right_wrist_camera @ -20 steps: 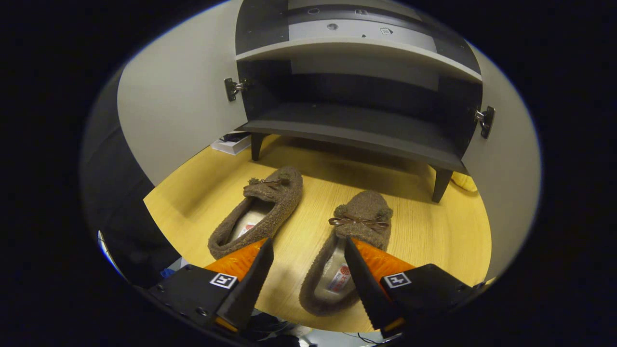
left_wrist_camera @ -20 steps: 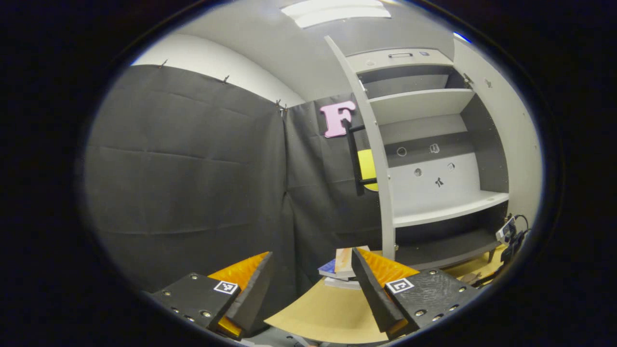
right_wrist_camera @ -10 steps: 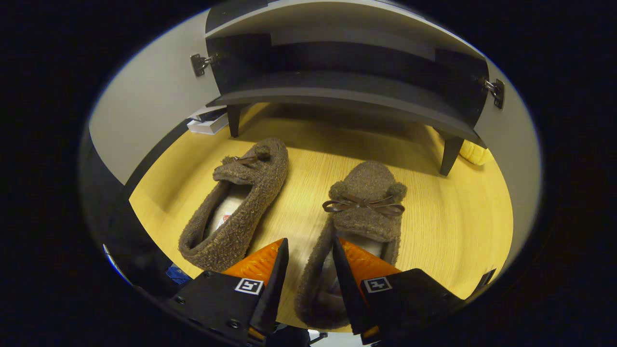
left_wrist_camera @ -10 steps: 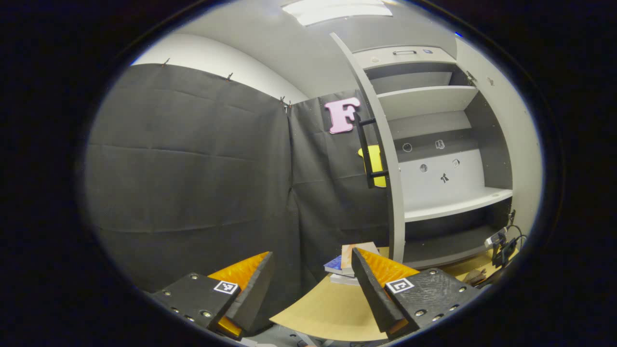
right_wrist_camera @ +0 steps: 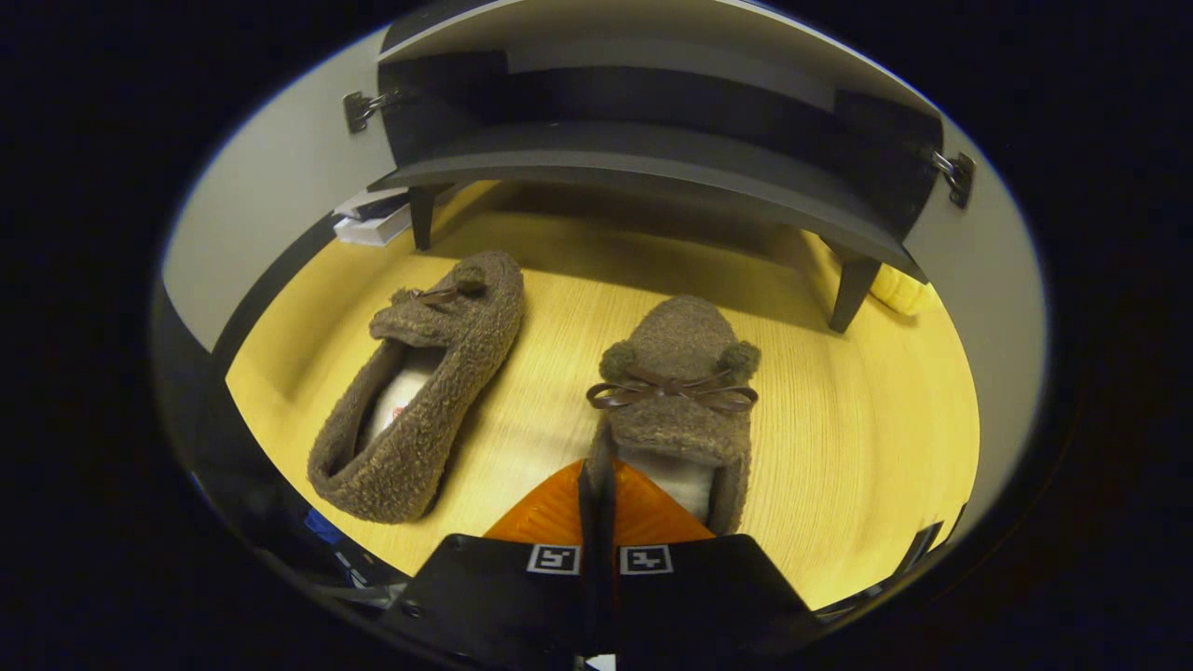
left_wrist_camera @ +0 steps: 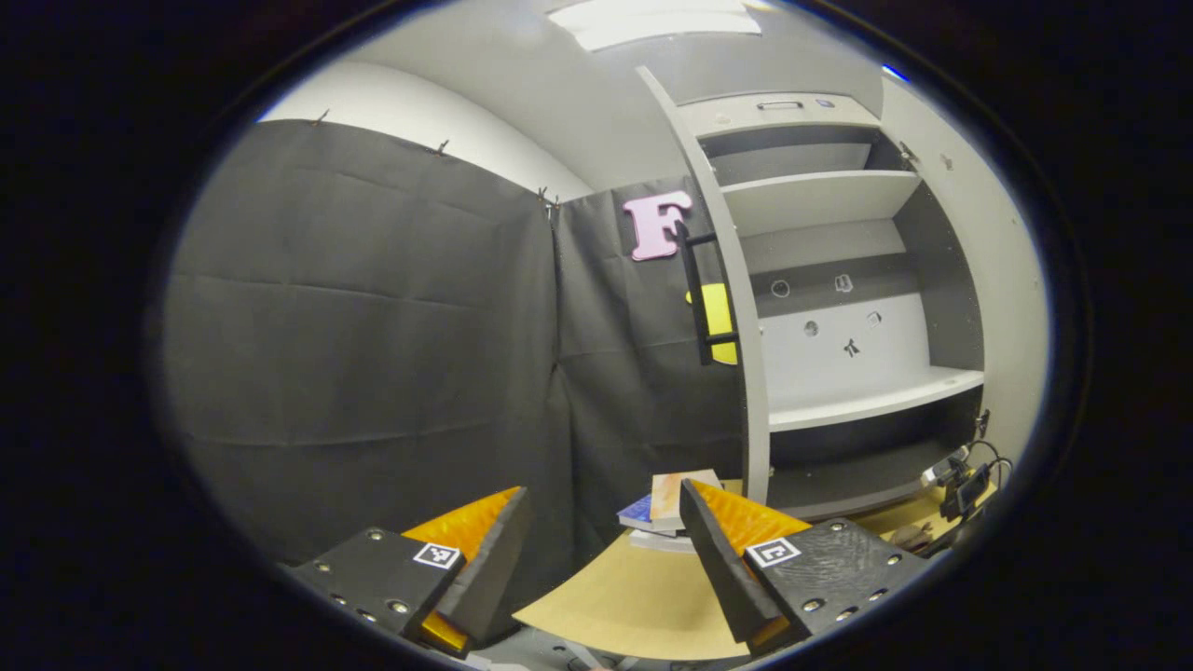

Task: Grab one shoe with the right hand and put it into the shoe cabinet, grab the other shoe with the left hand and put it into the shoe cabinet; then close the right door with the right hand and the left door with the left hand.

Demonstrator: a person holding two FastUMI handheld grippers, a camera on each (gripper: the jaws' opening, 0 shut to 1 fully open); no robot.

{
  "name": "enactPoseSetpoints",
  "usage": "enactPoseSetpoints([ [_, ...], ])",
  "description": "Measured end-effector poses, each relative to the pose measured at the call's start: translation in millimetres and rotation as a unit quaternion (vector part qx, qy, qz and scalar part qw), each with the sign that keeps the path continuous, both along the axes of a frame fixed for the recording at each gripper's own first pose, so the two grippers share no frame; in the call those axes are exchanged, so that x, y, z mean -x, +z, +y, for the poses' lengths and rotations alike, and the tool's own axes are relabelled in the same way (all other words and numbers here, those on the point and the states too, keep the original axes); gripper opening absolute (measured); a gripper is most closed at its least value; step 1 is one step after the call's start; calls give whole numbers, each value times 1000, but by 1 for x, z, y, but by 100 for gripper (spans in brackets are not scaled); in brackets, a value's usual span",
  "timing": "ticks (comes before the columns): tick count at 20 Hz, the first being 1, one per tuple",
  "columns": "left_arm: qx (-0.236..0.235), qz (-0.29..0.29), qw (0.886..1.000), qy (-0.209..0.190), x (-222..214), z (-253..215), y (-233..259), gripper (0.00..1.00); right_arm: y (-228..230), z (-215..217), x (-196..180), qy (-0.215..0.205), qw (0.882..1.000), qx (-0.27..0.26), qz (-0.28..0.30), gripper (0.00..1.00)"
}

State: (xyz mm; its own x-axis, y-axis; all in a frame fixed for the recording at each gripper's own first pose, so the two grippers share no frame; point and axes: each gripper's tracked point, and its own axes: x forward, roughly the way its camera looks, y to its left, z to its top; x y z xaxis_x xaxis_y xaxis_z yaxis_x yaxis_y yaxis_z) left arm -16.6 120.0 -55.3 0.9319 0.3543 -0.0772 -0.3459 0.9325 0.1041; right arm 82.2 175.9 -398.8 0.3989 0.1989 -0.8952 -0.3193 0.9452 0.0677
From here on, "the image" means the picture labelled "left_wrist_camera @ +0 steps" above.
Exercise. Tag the grey cabinet door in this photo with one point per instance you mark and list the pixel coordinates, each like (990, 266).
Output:
(1011, 280)
(746, 326)

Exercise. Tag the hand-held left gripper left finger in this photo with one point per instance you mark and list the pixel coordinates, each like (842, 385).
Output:
(489, 578)

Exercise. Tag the white book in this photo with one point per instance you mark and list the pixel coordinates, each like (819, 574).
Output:
(657, 540)

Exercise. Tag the grey cabinet drawer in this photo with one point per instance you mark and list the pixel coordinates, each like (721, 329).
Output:
(783, 114)

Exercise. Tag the large ceiling light panel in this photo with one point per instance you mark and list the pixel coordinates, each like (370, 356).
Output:
(652, 23)

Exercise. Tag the blue book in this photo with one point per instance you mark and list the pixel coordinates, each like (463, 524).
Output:
(636, 513)

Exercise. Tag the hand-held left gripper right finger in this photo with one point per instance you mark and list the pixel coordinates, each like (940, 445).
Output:
(718, 568)

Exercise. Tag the grey shoe cabinet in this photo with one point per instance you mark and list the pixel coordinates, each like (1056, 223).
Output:
(839, 391)

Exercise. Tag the tan book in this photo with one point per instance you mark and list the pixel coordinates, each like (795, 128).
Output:
(676, 499)

